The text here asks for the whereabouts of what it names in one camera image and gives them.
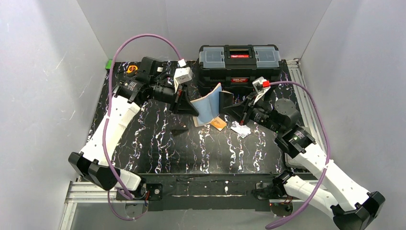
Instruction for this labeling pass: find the black toolbox with red label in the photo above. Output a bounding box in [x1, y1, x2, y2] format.
[194, 45, 286, 95]

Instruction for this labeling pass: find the white credit card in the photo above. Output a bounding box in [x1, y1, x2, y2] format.
[231, 121, 251, 138]

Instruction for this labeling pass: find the orange credit card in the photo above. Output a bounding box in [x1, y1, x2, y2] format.
[210, 117, 227, 131]

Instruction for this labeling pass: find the grey rectangular box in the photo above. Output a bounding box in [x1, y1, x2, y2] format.
[285, 153, 304, 169]

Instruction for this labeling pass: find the yellow tape measure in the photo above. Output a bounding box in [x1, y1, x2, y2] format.
[126, 65, 138, 74]

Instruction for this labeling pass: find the aluminium frame rail right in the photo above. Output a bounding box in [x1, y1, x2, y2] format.
[286, 60, 327, 174]

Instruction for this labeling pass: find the aluminium frame rail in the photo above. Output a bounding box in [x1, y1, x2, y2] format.
[286, 60, 327, 174]
[60, 180, 361, 230]

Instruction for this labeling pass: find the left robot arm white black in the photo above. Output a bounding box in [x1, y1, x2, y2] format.
[68, 57, 199, 198]

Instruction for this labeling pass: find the aluminium frame rail front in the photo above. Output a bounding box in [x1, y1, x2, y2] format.
[60, 180, 361, 230]

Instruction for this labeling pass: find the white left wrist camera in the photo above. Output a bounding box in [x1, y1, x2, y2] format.
[173, 59, 193, 91]

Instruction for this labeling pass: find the green small object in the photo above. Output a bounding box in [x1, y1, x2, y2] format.
[105, 59, 113, 70]

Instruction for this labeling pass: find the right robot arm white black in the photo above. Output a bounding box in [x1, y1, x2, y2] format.
[219, 92, 385, 230]

